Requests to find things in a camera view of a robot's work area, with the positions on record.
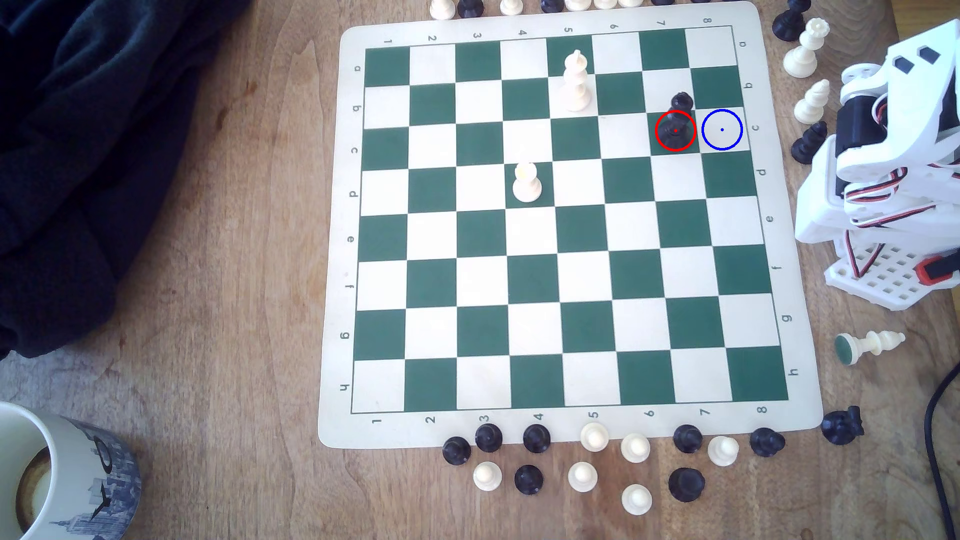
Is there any red white black servo wire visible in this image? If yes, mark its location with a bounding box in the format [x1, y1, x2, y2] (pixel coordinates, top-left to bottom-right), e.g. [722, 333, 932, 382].
[843, 178, 939, 228]
[840, 228, 886, 282]

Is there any white mug with skyline print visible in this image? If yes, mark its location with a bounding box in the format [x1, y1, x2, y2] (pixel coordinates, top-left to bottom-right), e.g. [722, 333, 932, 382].
[0, 401, 142, 540]

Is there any black chess bishop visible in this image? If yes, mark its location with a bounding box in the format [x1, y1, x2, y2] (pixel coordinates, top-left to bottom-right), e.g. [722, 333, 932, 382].
[790, 121, 828, 165]

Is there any white gridded robot base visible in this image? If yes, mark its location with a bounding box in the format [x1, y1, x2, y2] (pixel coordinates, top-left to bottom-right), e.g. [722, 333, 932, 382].
[825, 238, 960, 312]

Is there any white chess queen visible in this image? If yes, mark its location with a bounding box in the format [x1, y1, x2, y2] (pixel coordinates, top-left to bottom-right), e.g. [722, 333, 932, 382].
[783, 18, 831, 79]

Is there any dark navy cloth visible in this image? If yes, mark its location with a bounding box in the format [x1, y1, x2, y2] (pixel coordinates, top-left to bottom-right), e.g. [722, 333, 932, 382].
[0, 0, 252, 360]

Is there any white chess piece green felt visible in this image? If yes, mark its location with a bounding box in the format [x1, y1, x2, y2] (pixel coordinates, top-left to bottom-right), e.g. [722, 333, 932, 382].
[834, 330, 907, 367]

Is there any tall white chess king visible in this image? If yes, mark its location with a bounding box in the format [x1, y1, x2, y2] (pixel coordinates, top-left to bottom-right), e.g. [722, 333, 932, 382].
[561, 48, 594, 114]

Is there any green white chess board mat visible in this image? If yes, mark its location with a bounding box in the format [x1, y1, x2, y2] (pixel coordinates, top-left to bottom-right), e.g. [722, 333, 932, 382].
[317, 1, 825, 451]

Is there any black power cable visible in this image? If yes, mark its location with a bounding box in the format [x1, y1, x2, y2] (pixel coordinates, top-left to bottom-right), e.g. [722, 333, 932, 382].
[924, 367, 960, 540]

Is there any black chess knight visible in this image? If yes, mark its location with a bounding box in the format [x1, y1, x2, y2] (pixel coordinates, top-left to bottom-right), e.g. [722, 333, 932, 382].
[820, 405, 865, 447]

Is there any white chess bishop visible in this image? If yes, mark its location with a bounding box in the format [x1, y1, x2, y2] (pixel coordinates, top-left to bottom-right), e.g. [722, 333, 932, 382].
[793, 78, 832, 126]

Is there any round wooden object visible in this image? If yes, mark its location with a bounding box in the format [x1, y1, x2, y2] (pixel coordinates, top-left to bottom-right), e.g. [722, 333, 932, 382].
[816, 0, 901, 48]

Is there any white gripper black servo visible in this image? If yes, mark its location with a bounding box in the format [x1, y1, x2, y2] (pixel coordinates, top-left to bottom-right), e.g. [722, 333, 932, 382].
[834, 21, 960, 177]

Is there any red black clamp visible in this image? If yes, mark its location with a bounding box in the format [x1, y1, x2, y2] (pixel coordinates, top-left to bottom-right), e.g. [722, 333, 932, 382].
[916, 251, 960, 288]

